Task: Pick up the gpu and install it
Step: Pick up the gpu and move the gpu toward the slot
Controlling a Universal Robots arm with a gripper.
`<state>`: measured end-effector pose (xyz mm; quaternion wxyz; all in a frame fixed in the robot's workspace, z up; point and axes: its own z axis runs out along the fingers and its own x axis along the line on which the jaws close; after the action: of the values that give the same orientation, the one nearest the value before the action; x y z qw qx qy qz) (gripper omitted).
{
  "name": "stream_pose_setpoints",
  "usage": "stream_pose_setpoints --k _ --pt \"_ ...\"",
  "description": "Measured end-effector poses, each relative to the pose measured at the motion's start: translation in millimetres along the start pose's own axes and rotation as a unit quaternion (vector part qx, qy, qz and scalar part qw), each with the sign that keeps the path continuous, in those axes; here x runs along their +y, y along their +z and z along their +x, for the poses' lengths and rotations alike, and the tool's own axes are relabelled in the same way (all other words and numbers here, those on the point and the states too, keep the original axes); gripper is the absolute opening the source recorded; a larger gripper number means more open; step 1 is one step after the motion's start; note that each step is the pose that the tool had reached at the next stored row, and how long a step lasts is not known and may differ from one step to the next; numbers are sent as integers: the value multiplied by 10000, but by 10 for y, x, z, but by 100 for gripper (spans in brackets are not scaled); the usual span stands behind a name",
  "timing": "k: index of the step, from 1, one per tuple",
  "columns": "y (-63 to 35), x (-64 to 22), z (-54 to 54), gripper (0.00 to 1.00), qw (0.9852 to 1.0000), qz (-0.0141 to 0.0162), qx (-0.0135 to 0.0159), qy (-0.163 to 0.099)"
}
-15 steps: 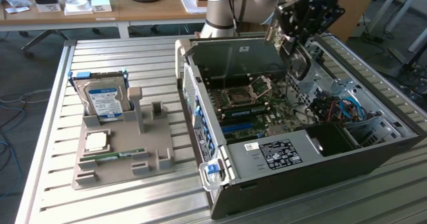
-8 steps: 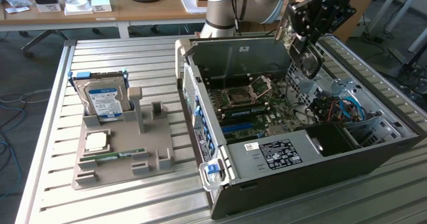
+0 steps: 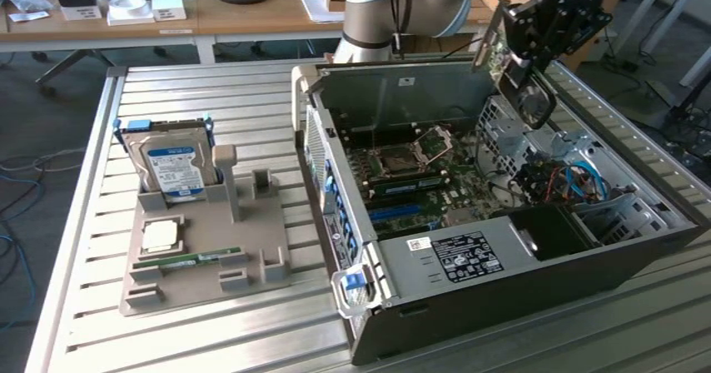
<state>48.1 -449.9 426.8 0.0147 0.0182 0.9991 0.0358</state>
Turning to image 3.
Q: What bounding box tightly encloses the black open PC case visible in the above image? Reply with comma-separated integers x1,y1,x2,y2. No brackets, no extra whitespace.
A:
291,47,711,368

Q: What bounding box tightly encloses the silver metal disk bay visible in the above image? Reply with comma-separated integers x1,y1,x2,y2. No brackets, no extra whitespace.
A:
570,192,669,247

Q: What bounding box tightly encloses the perforated metal drive cage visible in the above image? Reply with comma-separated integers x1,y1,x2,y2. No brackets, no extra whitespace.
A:
475,93,564,174

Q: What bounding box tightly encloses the green RAM stick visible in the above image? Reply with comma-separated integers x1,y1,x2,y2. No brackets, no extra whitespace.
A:
134,246,243,270

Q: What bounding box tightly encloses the flat white box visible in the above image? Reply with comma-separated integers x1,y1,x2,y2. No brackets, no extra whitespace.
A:
106,6,157,27

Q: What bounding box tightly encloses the grey plastic parts rack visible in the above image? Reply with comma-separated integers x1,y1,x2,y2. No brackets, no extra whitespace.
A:
119,143,295,318

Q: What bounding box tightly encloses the plain white box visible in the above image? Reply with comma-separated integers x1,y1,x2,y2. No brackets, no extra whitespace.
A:
150,0,187,22

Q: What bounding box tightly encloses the white tape roll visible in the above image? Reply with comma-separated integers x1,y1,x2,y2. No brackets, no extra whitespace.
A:
110,0,153,17

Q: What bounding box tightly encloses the white box with black top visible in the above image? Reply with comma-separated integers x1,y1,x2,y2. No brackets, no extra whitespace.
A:
55,0,103,21

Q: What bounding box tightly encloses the grey power supply unit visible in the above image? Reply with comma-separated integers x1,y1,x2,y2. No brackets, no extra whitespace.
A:
363,216,543,303

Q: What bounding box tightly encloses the white paper stack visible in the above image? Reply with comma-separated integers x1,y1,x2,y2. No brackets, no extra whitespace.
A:
299,0,347,25

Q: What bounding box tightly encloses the metal socket cover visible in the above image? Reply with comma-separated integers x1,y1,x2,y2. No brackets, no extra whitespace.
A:
409,125,455,167

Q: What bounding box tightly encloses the hard disk in blue caddy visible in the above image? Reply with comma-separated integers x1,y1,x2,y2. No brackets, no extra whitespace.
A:
113,114,223,203

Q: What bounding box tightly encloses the red wire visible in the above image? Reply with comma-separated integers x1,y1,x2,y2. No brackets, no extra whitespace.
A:
546,167,564,202

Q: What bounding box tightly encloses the CPU socket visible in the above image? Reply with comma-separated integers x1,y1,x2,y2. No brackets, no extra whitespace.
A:
375,144,430,179

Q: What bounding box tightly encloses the green motherboard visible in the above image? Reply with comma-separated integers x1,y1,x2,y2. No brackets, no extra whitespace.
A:
347,125,533,241

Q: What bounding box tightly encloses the long expansion slot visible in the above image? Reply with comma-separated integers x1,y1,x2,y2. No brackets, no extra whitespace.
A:
369,203,426,225

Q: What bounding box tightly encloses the silver CPU chip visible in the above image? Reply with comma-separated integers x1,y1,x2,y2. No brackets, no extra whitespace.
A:
141,221,182,253

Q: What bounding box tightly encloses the dark RAM stick with label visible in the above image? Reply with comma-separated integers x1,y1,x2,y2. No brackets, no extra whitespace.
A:
369,175,449,198

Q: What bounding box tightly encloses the blue wire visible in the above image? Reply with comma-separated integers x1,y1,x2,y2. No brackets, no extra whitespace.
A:
560,160,612,204

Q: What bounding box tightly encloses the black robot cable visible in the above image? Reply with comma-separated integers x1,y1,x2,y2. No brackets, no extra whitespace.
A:
387,0,414,61

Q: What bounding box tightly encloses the wooden desk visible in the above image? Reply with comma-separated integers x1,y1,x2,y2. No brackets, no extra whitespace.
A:
0,0,502,64

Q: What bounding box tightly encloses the graphics card with black fan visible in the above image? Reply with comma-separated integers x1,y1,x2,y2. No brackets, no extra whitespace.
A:
470,0,560,132

